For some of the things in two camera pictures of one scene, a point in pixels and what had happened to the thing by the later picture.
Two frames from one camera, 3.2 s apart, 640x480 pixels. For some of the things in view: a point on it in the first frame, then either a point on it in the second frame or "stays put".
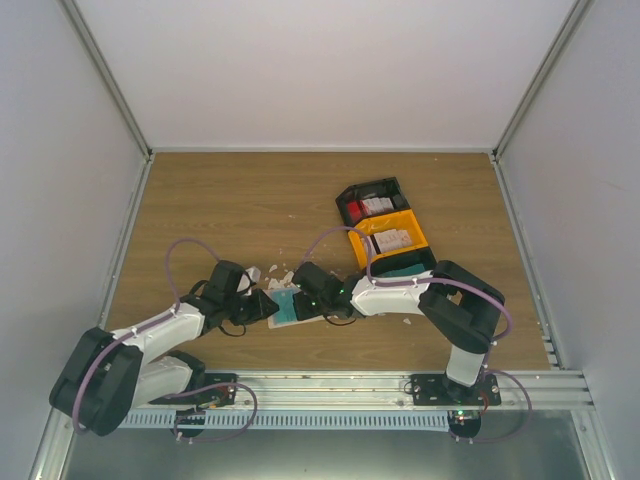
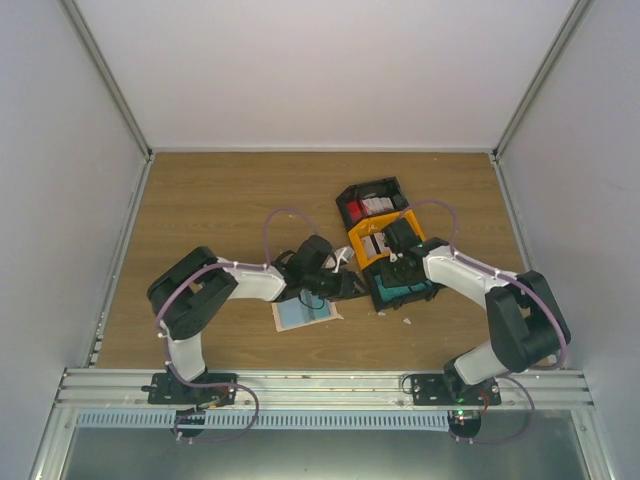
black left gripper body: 240,313 -> 329,288
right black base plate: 438,389 stays put
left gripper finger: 265,305 -> 349,295
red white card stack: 360,208 stays put
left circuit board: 190,416 stays put
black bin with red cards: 362,202 stays put
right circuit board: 464,424 stays put
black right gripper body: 311,311 -> 399,278
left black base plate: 209,397 stays put
